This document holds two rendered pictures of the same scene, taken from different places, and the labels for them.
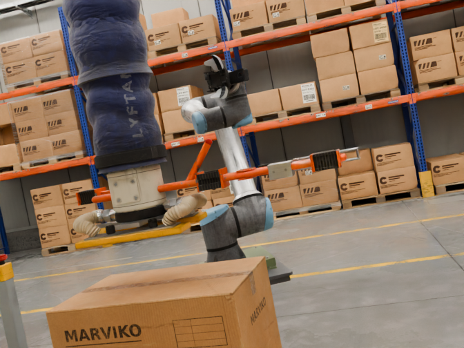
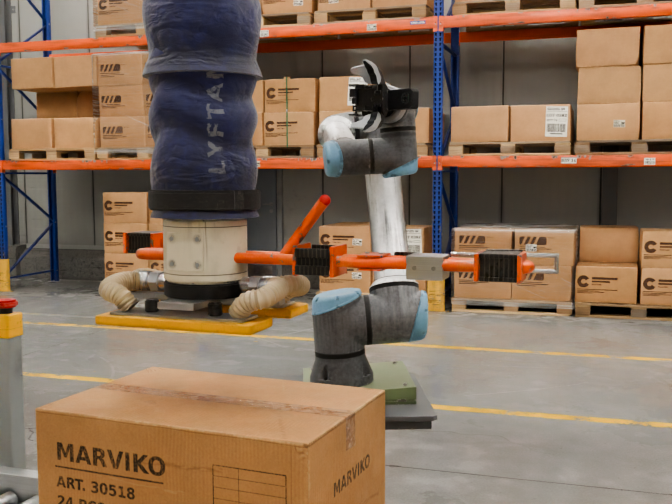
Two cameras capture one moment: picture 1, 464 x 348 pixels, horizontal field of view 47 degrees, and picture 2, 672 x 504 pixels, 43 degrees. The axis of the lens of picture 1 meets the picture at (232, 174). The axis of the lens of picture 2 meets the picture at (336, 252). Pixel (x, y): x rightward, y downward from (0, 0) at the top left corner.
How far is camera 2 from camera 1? 0.16 m
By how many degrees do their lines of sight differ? 6
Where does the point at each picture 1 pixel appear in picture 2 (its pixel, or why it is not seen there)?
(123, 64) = (215, 56)
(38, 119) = (132, 88)
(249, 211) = (391, 308)
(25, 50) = not seen: outside the picture
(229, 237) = (352, 342)
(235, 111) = (391, 151)
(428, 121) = not seen: outside the picture
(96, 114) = (161, 126)
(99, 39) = (184, 12)
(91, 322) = (96, 438)
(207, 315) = (264, 470)
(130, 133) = (206, 165)
